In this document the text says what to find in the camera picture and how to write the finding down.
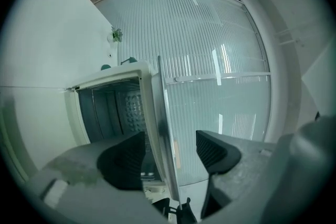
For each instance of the striped frosted glass partition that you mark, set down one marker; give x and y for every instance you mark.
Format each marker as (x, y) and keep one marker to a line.
(199, 34)

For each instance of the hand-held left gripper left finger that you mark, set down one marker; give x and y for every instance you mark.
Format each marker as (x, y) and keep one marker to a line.
(78, 162)

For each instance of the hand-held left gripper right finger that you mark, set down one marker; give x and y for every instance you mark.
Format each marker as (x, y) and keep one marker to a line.
(236, 165)

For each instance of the cream toaster oven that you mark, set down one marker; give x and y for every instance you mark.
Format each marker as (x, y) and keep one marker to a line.
(110, 75)

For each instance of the glass toaster oven door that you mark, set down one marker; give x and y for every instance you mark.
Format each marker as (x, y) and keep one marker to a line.
(159, 112)

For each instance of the small potted green plant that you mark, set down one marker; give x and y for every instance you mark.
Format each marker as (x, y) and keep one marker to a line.
(116, 34)

